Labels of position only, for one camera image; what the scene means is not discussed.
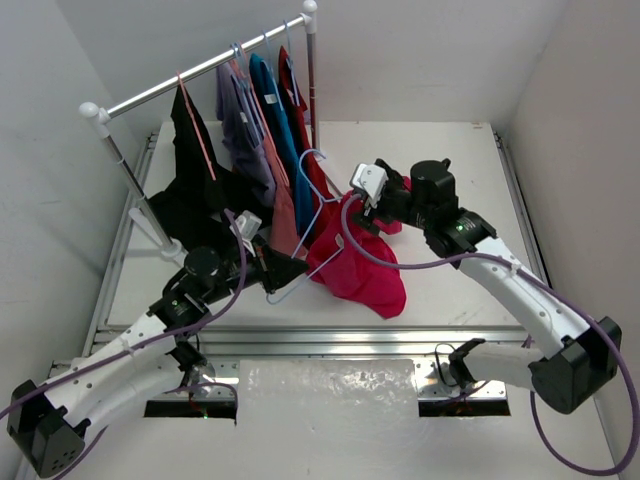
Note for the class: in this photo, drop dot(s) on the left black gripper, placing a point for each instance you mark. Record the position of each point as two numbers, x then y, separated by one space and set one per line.
267 270

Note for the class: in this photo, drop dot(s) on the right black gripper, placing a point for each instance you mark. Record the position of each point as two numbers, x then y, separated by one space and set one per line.
367 222

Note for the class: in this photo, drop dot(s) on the light blue wire hanger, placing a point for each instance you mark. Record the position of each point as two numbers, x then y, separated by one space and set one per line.
323 201

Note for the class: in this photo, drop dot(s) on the magenta t-shirt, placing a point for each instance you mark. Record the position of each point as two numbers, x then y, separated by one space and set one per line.
337 264

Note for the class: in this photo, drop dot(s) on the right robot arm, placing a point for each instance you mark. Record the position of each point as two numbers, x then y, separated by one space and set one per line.
572 355

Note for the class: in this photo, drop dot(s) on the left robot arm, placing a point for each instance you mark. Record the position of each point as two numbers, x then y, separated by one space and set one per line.
53 422

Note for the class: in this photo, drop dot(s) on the salmon pink t-shirt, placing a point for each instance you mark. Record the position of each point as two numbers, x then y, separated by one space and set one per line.
283 235

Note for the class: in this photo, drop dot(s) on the dark red t-shirt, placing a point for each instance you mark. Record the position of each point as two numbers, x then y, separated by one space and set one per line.
295 115

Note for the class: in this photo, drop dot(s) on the black t-shirt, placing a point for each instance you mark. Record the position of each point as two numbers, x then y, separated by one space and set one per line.
191 208

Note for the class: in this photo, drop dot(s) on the purple t-shirt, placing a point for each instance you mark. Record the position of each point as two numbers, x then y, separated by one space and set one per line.
242 136

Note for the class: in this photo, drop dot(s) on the teal t-shirt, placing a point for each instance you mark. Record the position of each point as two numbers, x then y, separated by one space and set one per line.
272 105

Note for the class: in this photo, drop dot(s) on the blue hanger in red shirt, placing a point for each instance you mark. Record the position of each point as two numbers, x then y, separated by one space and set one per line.
291 65

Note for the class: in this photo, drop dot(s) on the blue hanger in purple shirt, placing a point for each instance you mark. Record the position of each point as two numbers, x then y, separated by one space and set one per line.
245 80

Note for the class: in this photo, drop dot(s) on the blue hanger in teal shirt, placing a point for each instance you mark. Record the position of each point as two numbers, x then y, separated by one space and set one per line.
270 65

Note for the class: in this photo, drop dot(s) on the silver clothes rack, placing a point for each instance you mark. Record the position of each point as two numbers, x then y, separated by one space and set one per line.
98 117

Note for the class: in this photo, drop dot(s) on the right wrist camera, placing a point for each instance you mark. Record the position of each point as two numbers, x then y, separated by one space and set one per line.
369 180

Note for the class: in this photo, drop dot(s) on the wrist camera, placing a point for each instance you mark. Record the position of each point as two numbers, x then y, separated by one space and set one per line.
369 180
247 225

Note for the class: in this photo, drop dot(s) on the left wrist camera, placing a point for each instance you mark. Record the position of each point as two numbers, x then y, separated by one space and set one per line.
247 225

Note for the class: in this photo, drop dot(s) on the aluminium rail frame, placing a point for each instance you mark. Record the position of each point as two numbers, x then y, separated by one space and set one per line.
329 390

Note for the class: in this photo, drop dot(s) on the pink wire hanger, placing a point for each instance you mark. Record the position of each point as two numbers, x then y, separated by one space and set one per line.
196 127

